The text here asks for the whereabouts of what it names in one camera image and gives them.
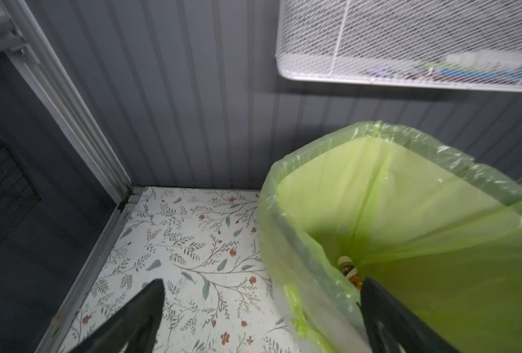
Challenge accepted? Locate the green bin liner bag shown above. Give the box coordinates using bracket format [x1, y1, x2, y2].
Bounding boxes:
[258, 121, 522, 352]

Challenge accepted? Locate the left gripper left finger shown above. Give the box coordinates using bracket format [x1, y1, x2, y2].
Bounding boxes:
[72, 279, 165, 352]

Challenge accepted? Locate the white tube in basket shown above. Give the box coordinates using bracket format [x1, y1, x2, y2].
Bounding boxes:
[443, 49, 522, 70]

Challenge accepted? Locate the white plastic waste bin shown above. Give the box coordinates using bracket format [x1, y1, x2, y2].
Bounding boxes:
[273, 285, 371, 352]

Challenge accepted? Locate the brown small bottle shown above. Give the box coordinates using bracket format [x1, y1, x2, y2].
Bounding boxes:
[337, 256, 363, 291]

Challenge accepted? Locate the black wire wall basket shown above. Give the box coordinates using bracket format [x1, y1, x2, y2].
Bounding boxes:
[0, 136, 41, 266]

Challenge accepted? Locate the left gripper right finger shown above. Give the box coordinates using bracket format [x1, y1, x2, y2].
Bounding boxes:
[360, 277, 457, 352]

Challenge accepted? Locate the white wire wall basket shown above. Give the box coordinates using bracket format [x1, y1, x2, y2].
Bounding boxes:
[276, 0, 522, 93]

